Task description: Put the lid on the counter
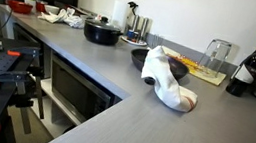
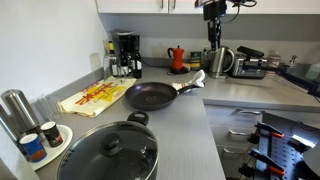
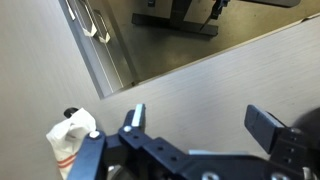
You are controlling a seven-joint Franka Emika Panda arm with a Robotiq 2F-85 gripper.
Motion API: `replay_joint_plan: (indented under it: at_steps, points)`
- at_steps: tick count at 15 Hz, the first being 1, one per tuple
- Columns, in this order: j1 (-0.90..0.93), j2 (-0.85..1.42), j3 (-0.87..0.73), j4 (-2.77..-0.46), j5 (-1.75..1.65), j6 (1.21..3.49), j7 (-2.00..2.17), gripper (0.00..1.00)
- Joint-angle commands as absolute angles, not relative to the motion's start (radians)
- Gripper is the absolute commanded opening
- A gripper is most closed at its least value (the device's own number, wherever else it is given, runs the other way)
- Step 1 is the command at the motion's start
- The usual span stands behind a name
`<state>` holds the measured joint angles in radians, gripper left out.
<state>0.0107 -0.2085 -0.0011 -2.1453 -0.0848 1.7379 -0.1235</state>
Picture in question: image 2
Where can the black printed cup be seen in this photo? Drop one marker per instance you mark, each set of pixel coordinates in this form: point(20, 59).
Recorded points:
point(52, 135)

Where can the black perforated board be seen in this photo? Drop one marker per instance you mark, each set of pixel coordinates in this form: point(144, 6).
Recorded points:
point(283, 156)

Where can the black coffee machine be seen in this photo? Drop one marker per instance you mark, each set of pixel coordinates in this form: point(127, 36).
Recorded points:
point(125, 43)

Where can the black round trivet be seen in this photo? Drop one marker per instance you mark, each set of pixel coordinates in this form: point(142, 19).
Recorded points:
point(184, 71)

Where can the wide white upper cabinet door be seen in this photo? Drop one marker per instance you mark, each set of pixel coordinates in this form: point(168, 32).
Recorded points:
point(283, 6)

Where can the steel cylinder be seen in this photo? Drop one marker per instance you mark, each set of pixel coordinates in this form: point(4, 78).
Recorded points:
point(6, 123)

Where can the glass lid with black knob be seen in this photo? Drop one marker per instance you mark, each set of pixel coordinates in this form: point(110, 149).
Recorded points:
point(110, 144)

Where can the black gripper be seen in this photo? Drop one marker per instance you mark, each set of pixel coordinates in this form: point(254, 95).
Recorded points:
point(215, 11)

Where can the dark grey curved cover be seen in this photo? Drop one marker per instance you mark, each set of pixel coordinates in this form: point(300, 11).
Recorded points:
point(313, 160)

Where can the steel electric kettle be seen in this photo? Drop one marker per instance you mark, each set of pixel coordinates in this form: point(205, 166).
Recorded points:
point(218, 61)

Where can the white dish cloth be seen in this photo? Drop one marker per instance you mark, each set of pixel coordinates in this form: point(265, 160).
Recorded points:
point(199, 77)

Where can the black flat toaster rack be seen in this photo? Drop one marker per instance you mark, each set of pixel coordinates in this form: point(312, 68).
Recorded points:
point(250, 51)

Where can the green bottle with yellow cap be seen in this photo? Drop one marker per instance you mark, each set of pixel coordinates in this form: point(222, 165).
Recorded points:
point(112, 50)

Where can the blue printed cup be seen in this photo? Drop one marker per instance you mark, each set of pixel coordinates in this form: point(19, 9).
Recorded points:
point(33, 148)

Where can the grey drawer unit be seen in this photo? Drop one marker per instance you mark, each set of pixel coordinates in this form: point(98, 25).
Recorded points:
point(220, 133)

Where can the clear plastic jar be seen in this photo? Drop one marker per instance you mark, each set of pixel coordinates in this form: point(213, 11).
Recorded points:
point(274, 60)

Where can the black cooking pot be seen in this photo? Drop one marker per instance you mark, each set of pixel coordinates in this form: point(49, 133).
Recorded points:
point(147, 119)

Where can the clear drinking glass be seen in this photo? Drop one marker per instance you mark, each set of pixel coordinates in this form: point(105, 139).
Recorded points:
point(48, 108)

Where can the red moka pot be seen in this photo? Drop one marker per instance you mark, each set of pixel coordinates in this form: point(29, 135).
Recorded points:
point(177, 58)

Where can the black frying pan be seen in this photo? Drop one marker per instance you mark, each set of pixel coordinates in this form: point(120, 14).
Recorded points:
point(150, 96)

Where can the white round plate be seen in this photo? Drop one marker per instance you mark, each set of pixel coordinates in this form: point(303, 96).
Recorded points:
point(65, 133)

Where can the clear glass carafe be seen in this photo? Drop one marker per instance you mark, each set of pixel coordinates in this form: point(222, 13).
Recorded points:
point(107, 66)

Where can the green tea box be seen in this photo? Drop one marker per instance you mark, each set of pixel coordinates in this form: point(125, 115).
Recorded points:
point(195, 60)

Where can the black camera mount rod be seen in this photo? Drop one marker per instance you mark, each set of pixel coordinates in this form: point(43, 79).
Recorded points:
point(300, 80)

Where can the tall steel thermos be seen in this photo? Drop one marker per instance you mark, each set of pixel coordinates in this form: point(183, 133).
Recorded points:
point(21, 108)

